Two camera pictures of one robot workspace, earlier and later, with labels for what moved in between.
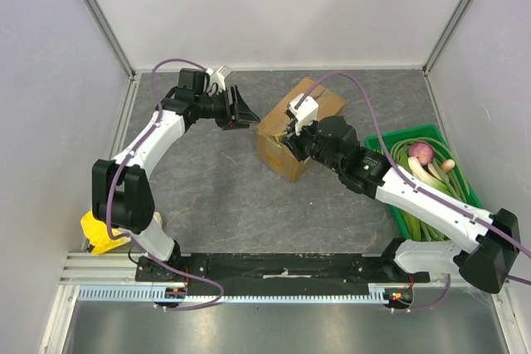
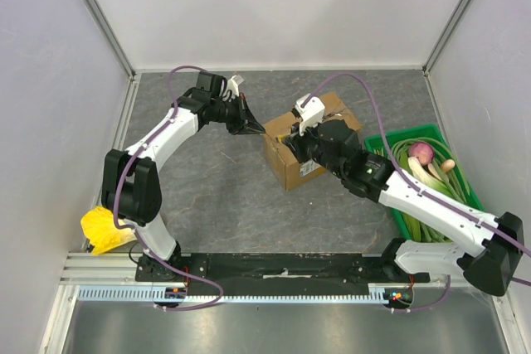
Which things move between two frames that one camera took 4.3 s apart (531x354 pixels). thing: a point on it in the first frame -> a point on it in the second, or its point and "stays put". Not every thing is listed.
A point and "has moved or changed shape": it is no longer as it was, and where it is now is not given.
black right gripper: [297, 145] stays put
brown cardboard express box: [273, 153] has moved or changed shape
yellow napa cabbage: [96, 233] stays put
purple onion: [423, 151] stays put
